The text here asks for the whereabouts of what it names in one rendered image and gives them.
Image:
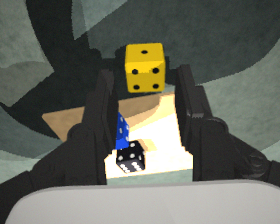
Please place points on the blue die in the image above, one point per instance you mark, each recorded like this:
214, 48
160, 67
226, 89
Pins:
122, 140

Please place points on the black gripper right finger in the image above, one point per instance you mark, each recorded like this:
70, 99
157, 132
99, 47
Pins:
208, 140

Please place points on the black die with white pips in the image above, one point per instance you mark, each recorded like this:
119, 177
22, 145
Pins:
132, 158

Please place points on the tan flat mat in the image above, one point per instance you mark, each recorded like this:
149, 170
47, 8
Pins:
152, 122

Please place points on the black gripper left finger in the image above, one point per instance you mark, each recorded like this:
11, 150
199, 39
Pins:
81, 156

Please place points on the yellow die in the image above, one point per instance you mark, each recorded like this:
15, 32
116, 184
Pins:
145, 67

